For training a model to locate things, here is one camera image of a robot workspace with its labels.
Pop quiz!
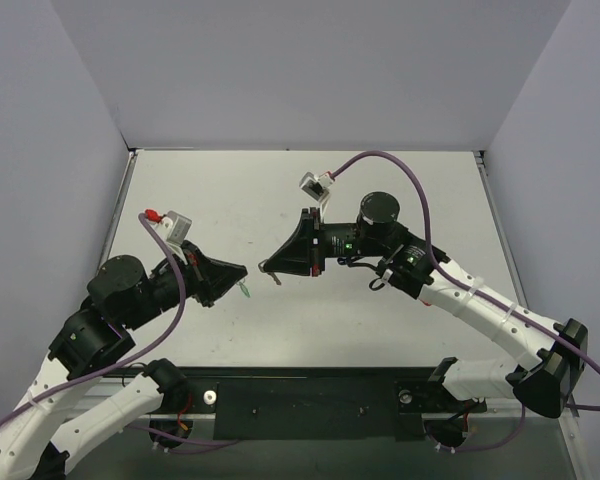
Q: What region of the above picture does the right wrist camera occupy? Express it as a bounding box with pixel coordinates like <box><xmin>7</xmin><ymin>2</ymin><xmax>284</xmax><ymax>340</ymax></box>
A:
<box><xmin>299</xmin><ymin>171</ymin><xmax>335</xmax><ymax>218</ymax></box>

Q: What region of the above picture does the silver key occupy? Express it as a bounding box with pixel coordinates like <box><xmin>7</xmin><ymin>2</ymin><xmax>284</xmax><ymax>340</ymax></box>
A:
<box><xmin>267</xmin><ymin>272</ymin><xmax>282</xmax><ymax>286</ymax></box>

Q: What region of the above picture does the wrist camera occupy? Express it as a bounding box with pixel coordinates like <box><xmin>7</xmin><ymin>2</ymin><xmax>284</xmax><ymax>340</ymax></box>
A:
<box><xmin>299</xmin><ymin>171</ymin><xmax>335</xmax><ymax>218</ymax></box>
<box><xmin>144</xmin><ymin>209</ymin><xmax>191</xmax><ymax>259</ymax></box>

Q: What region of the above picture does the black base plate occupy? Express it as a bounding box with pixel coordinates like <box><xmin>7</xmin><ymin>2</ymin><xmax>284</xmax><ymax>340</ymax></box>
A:
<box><xmin>94</xmin><ymin>366</ymin><xmax>486</xmax><ymax>444</ymax></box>

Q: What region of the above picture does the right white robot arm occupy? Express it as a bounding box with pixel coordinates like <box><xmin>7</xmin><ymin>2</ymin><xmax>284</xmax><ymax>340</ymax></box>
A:
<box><xmin>259</xmin><ymin>192</ymin><xmax>588</xmax><ymax>418</ymax></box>

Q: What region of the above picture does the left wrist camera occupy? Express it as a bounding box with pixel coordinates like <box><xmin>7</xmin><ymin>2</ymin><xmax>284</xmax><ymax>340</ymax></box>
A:
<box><xmin>144</xmin><ymin>209</ymin><xmax>191</xmax><ymax>259</ymax></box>

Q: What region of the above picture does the green key tag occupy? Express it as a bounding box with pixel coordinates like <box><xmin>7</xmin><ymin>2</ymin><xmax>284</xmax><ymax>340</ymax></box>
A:
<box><xmin>238</xmin><ymin>281</ymin><xmax>251</xmax><ymax>298</ymax></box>

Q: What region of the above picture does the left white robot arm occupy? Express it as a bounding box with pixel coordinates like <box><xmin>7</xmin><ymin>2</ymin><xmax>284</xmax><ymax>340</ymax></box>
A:
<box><xmin>0</xmin><ymin>241</ymin><xmax>247</xmax><ymax>479</ymax></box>

